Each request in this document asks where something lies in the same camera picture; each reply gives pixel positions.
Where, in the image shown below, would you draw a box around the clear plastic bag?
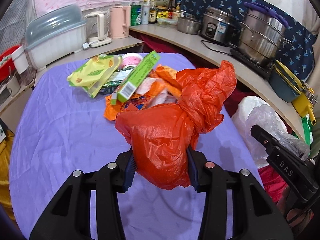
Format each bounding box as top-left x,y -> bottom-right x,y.
245,104 -> 310,168

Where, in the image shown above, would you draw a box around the red plastic bag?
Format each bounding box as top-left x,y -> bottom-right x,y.
115,60 -> 236,190

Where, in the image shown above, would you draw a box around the yellow green snack bag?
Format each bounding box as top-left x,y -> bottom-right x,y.
67,54 -> 122,98

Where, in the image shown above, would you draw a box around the green cardboard box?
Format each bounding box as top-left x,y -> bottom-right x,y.
111,51 -> 160,105

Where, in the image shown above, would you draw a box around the orange snack wrapper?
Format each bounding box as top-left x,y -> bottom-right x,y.
104,64 -> 181,121

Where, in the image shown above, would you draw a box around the pink paper cup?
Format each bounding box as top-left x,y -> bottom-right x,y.
120,53 -> 143,69

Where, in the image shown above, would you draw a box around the green white milk carton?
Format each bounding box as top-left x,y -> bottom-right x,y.
99,68 -> 133,95

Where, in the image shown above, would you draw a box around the white lined trash bin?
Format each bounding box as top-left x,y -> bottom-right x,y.
231,95 -> 311,169

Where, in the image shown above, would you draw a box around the right hand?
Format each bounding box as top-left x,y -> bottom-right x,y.
276,186 -> 313,231

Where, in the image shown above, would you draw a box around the red velvet cloth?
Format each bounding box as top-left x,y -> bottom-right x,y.
130,31 -> 287,203

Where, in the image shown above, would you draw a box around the green plastic bag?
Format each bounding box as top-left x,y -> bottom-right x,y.
302,114 -> 313,146

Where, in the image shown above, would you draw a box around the yellow electric pot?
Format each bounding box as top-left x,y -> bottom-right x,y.
292,81 -> 318,126

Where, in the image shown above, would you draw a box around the purple table cloth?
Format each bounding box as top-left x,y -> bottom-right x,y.
8,52 -> 264,240

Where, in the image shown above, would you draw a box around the blue yellow stacked basins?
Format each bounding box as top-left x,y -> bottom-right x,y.
268,60 -> 303,103

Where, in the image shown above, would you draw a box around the black induction cooktop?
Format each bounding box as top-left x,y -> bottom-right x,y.
230,48 -> 273,81

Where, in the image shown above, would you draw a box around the large steel steamer pot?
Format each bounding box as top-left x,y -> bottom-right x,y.
238,8 -> 292,65

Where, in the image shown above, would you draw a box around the red plastic basin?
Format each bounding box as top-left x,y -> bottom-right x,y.
0,45 -> 20,82

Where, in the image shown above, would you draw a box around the white cup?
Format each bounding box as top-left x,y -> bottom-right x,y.
11,46 -> 29,74

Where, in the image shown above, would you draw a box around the steel rice cooker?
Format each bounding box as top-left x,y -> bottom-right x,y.
200,7 -> 236,46

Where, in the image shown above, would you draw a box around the purple cloth on pot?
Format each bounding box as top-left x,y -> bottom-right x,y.
244,2 -> 289,28

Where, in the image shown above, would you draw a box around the white glass kettle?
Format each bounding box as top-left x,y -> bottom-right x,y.
85,11 -> 112,48

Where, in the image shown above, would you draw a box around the white dish rack box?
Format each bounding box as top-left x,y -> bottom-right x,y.
25,4 -> 87,71

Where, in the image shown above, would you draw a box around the small steel lidded pot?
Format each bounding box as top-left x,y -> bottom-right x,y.
177,17 -> 201,35

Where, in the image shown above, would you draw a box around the pink electric kettle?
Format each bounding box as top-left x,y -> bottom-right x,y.
110,5 -> 131,39

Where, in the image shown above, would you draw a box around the navy patterned cloth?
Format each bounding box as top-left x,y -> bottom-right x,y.
174,0 -> 316,82

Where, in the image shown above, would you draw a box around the green tin can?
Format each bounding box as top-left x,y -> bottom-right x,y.
131,5 -> 142,26

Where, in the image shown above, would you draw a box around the dark soy sauce bottle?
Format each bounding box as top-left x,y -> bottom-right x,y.
149,0 -> 157,24

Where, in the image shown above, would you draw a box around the white bottle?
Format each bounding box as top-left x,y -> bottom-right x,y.
142,0 -> 150,25

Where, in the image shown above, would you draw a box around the black power cable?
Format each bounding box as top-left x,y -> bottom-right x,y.
200,39 -> 235,56

